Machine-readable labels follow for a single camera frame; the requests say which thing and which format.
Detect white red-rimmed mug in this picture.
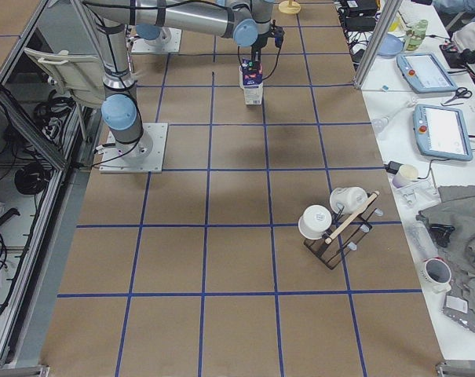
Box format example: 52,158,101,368
418,257,452,294

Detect blue white milk carton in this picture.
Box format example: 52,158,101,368
239,59,263,105

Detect black scissors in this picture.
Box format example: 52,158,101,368
441,86,473,106

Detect black wire cup rack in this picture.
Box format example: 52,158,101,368
303,207,383,270

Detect paper cup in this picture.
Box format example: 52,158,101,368
392,164,418,189

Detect grey cloth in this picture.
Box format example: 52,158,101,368
416,185,475,332

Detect white cup on rack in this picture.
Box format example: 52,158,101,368
330,187,367,214
298,204,332,240

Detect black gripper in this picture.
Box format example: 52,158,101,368
250,22,284,71

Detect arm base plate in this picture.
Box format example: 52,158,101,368
97,123,168,174
130,27,182,55

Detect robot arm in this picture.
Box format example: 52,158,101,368
136,24,172,47
83,1,284,173

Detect blue plate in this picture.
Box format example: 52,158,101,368
377,34,404,58

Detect aluminium frame post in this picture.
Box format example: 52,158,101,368
353,0,402,90

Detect wooden mug tree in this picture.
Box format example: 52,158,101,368
278,0,301,15

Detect blue teach pendant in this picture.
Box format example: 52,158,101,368
413,104,473,161
396,53,458,93

